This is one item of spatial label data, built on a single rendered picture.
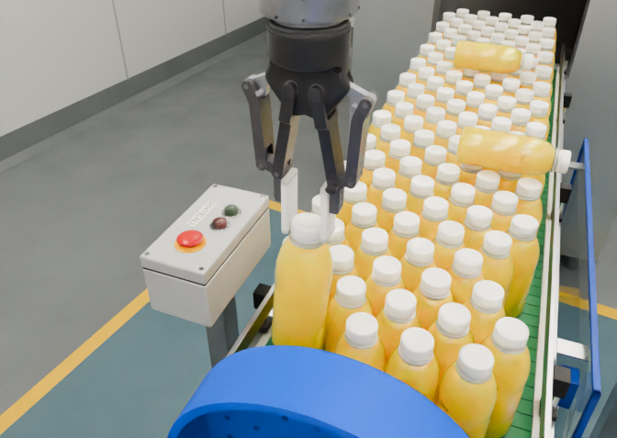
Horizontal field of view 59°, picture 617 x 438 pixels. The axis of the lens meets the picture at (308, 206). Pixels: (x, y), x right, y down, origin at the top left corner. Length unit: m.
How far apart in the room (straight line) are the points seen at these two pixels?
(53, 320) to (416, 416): 2.06
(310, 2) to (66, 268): 2.26
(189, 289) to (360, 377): 0.38
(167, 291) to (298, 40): 0.43
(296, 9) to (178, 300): 0.46
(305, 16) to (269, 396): 0.30
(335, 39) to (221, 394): 0.30
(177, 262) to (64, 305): 1.71
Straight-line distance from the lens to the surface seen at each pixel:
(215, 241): 0.78
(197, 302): 0.77
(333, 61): 0.49
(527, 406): 0.88
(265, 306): 0.85
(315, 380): 0.43
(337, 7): 0.47
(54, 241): 2.81
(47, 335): 2.35
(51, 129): 3.73
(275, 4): 0.48
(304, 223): 0.61
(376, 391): 0.43
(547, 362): 0.84
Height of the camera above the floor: 1.57
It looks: 34 degrees down
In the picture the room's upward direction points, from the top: straight up
